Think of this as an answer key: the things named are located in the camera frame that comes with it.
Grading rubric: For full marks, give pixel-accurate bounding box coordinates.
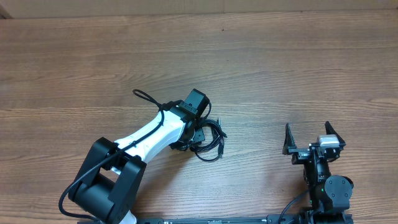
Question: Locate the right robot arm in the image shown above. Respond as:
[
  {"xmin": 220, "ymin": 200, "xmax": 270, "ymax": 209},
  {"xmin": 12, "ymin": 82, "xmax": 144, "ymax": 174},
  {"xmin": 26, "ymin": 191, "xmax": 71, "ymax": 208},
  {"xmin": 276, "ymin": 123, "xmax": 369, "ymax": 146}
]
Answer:
[{"xmin": 277, "ymin": 121, "xmax": 354, "ymax": 224}]

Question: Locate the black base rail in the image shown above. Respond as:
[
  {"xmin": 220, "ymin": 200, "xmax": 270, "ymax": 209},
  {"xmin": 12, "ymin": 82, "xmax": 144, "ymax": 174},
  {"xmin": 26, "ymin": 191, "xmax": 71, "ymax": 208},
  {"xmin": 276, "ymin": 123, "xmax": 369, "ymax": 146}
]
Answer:
[{"xmin": 119, "ymin": 212, "xmax": 354, "ymax": 224}]

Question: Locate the thick black usb cable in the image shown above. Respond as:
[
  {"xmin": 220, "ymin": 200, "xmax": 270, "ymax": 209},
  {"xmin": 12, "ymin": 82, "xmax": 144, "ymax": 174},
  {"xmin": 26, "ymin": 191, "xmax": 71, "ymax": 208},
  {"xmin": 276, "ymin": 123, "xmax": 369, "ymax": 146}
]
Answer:
[{"xmin": 189, "ymin": 117, "xmax": 228, "ymax": 162}]

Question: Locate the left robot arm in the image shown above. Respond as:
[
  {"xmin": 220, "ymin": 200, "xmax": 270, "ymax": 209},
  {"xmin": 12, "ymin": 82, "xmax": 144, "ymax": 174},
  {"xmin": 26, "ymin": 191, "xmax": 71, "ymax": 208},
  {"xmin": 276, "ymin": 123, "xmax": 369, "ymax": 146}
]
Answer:
[{"xmin": 62, "ymin": 89, "xmax": 210, "ymax": 223}]

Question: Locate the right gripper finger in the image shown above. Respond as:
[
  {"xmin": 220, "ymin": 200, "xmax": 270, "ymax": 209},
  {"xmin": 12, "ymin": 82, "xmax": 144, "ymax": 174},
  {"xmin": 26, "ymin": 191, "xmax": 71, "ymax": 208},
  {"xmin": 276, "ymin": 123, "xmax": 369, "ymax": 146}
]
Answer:
[
  {"xmin": 325, "ymin": 121, "xmax": 346, "ymax": 148},
  {"xmin": 282, "ymin": 123, "xmax": 297, "ymax": 155}
]

